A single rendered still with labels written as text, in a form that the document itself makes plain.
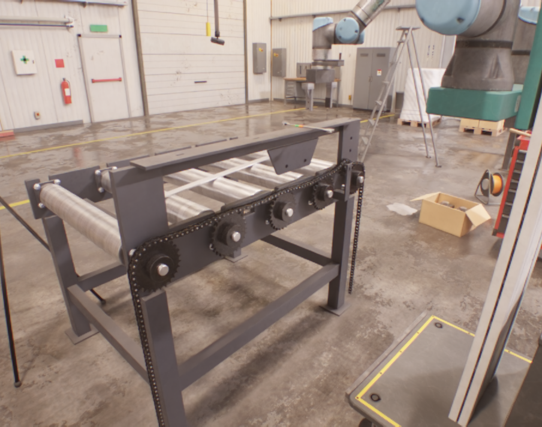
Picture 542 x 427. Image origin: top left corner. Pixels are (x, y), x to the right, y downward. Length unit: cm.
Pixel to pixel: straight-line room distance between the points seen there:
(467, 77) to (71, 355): 213
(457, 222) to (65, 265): 303
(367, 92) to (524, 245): 1094
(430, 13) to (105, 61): 1032
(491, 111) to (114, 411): 180
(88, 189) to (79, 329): 80
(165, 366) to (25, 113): 925
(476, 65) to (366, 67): 1101
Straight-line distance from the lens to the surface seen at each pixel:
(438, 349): 173
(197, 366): 154
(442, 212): 357
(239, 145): 122
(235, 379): 192
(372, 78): 1178
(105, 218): 139
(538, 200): 105
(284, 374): 193
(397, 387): 152
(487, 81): 89
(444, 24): 78
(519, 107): 102
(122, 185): 106
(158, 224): 115
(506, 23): 92
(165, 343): 134
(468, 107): 88
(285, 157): 152
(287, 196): 147
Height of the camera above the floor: 143
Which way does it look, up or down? 23 degrees down
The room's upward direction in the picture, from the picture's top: straight up
